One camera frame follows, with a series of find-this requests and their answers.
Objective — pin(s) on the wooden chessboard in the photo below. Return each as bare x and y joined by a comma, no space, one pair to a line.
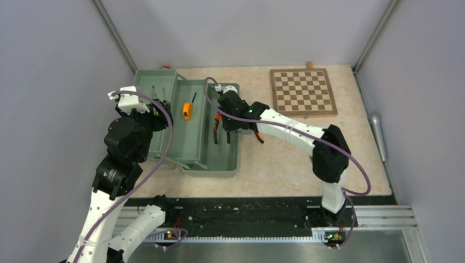
302,92

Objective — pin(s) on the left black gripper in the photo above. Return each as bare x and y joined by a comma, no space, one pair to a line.
161,119

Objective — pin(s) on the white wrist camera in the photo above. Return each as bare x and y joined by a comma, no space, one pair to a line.
221,89
128,103

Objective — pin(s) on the orange diagonal cutters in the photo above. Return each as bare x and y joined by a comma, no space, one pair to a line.
217,120

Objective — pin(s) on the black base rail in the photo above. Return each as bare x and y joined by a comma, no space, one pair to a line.
261,217

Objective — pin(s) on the orange tape measure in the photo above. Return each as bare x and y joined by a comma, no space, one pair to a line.
188,108

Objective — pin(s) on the orange combination pliers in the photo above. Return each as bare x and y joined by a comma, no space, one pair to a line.
258,136

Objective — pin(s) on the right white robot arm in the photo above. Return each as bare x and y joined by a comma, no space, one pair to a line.
323,145

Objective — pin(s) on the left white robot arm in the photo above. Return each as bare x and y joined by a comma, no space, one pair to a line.
127,140

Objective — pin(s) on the green plastic toolbox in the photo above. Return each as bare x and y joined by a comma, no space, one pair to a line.
192,148

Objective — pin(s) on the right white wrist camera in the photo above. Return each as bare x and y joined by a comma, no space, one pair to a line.
221,89

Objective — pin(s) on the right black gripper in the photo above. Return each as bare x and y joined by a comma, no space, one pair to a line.
227,127

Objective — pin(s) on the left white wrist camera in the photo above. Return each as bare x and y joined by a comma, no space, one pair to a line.
128,103

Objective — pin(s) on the grey metal flashlight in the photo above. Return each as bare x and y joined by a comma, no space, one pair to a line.
376,125

